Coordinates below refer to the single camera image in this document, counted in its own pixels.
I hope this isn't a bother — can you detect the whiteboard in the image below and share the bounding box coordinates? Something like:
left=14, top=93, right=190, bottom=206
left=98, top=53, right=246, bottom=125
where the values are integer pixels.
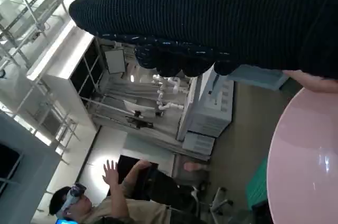
left=104, top=49, right=126, bottom=74

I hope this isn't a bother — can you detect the grey-blue box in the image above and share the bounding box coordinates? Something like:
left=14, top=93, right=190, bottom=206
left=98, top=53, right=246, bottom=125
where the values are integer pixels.
left=228, top=64, right=286, bottom=91

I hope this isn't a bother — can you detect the large white cabinet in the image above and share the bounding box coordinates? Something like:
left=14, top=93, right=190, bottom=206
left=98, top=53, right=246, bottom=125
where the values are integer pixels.
left=176, top=67, right=236, bottom=141

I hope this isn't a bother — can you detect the office chair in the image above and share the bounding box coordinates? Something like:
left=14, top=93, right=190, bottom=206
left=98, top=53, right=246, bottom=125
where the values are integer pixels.
left=192, top=185, right=234, bottom=217

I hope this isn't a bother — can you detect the pink bowl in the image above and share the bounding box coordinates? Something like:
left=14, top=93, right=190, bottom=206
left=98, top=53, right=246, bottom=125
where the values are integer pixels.
left=266, top=86, right=338, bottom=224

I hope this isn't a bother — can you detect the green cutting mat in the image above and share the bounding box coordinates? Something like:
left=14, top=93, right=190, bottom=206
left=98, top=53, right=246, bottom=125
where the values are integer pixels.
left=246, top=165, right=269, bottom=207

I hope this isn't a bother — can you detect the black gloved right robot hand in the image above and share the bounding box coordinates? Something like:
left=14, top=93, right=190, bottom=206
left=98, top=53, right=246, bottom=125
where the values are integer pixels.
left=68, top=0, right=338, bottom=81

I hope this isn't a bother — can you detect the dark window panel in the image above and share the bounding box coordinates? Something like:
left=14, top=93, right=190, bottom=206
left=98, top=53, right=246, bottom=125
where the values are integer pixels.
left=0, top=142, right=24, bottom=191

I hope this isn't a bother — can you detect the person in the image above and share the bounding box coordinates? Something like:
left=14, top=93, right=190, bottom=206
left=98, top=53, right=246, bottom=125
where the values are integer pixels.
left=49, top=159, right=208, bottom=224

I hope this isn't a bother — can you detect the person's hand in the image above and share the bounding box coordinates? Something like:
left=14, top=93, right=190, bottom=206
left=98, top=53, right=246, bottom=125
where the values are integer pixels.
left=101, top=159, right=120, bottom=185
left=284, top=70, right=338, bottom=93

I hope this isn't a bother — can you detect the black monitor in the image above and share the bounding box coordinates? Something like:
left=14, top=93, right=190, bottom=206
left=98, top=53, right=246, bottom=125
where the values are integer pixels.
left=117, top=154, right=159, bottom=176

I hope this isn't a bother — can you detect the metal shelving rack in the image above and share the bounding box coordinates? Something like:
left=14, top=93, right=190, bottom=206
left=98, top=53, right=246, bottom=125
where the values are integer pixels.
left=0, top=0, right=102, bottom=157

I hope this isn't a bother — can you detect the headset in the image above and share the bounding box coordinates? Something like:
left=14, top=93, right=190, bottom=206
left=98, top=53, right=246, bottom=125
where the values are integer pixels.
left=62, top=182, right=88, bottom=209

